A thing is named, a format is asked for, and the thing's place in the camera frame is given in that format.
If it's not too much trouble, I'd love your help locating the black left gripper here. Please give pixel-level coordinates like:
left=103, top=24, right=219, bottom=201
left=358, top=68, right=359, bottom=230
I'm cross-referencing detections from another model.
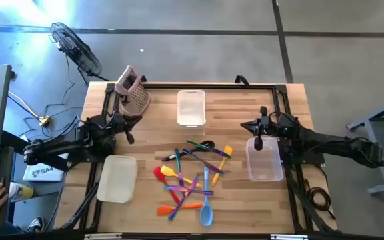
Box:
left=111, top=113, right=143, bottom=145

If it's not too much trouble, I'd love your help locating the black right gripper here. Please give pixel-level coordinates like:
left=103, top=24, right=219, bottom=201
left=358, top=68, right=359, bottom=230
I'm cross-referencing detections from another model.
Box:
left=240, top=105, right=283, bottom=151

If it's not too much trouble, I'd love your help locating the amber yellow silicone spatula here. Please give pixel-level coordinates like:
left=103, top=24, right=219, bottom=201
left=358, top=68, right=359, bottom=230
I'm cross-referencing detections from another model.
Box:
left=211, top=145, right=233, bottom=187

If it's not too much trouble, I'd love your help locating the iridescent metal cutlery piece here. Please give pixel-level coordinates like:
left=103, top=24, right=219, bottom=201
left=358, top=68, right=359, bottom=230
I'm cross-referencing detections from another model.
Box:
left=187, top=139, right=232, bottom=158
left=174, top=148, right=185, bottom=191
left=182, top=149, right=225, bottom=175
left=167, top=175, right=199, bottom=221
left=163, top=185, right=214, bottom=196

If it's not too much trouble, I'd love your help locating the black slotted spoon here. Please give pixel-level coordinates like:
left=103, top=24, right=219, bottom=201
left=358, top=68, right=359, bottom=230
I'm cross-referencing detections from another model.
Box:
left=161, top=139, right=215, bottom=162

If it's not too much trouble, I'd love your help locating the orange silicone spatula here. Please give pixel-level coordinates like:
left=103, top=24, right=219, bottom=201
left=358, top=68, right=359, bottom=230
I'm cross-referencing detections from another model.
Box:
left=156, top=202, right=204, bottom=217

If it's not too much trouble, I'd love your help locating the clear plastic bin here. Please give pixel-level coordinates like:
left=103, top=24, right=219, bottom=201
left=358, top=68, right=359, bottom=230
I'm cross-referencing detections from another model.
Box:
left=245, top=137, right=284, bottom=183

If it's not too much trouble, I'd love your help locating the small white plastic bin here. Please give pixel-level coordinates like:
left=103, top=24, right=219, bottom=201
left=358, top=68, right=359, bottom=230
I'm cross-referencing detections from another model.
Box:
left=177, top=89, right=207, bottom=129

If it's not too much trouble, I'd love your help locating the large white plastic bin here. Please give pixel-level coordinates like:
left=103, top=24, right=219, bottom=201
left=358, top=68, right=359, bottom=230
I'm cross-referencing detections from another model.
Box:
left=96, top=154, right=139, bottom=204

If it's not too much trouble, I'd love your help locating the black floor fan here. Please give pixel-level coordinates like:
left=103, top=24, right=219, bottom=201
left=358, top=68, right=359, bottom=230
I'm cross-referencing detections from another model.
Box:
left=49, top=22, right=103, bottom=77

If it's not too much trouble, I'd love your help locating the white printed cardboard box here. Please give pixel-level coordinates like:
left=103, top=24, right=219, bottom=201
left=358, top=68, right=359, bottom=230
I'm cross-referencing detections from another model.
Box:
left=23, top=161, right=69, bottom=183

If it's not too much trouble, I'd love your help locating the gray metal table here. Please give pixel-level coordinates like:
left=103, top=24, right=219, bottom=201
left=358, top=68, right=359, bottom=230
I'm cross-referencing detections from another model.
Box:
left=346, top=93, right=384, bottom=196

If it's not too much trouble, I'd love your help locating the yellow bottle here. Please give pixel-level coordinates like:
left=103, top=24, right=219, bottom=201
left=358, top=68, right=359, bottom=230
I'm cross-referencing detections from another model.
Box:
left=8, top=182, right=35, bottom=202

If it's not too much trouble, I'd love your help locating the person's black and white shoe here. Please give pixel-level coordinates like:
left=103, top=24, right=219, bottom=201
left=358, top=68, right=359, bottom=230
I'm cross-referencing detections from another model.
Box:
left=27, top=216, right=45, bottom=233

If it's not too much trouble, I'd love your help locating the metal box grater pink handle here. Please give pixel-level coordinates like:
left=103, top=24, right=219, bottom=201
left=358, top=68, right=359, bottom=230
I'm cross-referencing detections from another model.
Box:
left=114, top=65, right=152, bottom=117

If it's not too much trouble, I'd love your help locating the black aluminium table frame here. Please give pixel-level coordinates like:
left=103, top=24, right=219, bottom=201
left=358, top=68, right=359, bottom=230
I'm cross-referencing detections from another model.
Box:
left=60, top=81, right=338, bottom=234

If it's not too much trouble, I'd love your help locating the black floor cable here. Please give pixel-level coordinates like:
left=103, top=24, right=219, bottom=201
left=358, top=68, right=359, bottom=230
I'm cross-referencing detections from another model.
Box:
left=18, top=55, right=85, bottom=138

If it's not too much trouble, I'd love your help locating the coiled black cable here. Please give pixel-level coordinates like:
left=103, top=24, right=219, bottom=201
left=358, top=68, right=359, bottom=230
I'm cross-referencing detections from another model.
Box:
left=303, top=178, right=337, bottom=221

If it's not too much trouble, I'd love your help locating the white floor cable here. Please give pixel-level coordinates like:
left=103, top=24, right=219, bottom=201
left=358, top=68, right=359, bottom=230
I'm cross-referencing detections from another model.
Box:
left=7, top=90, right=43, bottom=120

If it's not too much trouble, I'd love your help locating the silver metal bracket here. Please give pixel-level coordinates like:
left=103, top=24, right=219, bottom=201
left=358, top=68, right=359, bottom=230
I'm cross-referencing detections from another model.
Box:
left=84, top=233, right=123, bottom=240
left=271, top=234, right=309, bottom=240

